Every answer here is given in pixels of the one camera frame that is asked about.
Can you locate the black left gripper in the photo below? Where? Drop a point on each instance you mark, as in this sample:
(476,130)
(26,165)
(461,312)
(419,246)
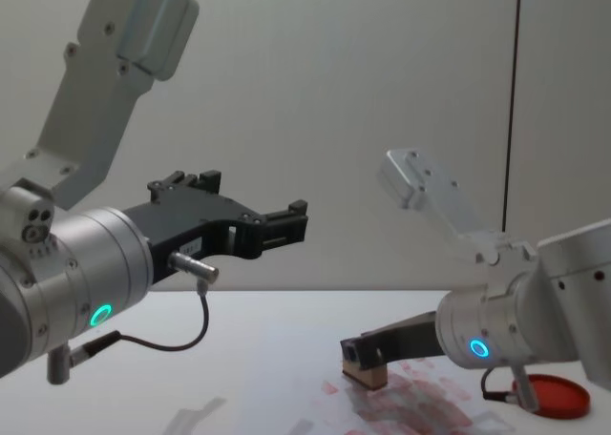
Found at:
(191,218)

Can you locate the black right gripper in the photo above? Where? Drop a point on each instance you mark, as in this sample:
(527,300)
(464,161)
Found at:
(406,337)

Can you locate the wooden rubber stamp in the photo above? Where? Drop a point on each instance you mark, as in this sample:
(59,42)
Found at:
(365,375)

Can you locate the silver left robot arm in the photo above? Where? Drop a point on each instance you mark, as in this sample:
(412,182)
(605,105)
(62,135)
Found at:
(81,263)

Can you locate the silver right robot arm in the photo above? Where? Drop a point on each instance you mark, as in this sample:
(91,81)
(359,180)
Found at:
(515,311)

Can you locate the paper sheet with red prints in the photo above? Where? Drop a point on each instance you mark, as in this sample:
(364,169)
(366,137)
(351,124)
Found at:
(420,401)

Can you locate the round red ink pad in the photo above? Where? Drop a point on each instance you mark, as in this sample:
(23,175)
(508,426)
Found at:
(561,394)

